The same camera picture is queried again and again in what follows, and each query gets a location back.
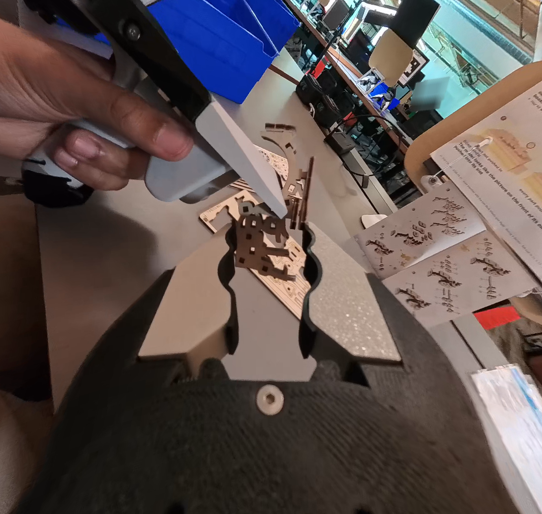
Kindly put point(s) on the person's left hand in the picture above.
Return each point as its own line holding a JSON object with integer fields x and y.
{"x": 42, "y": 86}

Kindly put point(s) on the punched wooden puzzle sheet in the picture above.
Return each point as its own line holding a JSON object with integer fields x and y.
{"x": 288, "y": 293}

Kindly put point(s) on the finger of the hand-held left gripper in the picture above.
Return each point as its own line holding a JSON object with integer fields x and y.
{"x": 182, "y": 175}
{"x": 237, "y": 158}

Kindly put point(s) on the stack of wooden puzzle sheets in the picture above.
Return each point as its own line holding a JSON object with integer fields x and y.
{"x": 269, "y": 160}

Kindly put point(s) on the blue plastic bin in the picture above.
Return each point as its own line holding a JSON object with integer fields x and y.
{"x": 262, "y": 10}
{"x": 203, "y": 48}

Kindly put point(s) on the grey desk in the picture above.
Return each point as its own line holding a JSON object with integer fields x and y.
{"x": 106, "y": 247}

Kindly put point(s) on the black bag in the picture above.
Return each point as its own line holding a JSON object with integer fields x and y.
{"x": 313, "y": 90}

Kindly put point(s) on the white plastic piece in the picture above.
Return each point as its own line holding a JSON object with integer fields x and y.
{"x": 374, "y": 221}

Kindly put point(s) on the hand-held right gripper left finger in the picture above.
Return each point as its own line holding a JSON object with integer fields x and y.
{"x": 190, "y": 310}

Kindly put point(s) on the wooden puzzle model assembly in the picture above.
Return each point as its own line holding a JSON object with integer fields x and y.
{"x": 275, "y": 253}

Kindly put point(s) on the grey printed booklet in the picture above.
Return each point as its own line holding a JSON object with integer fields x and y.
{"x": 444, "y": 260}

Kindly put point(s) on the black computer monitor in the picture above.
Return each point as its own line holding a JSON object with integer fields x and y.
{"x": 417, "y": 12}

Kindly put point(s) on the printed instruction sheet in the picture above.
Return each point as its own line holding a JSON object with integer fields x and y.
{"x": 516, "y": 429}

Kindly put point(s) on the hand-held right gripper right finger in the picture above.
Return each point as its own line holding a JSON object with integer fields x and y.
{"x": 355, "y": 319}

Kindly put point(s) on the black power adapter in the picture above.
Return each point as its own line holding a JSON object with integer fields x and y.
{"x": 338, "y": 143}

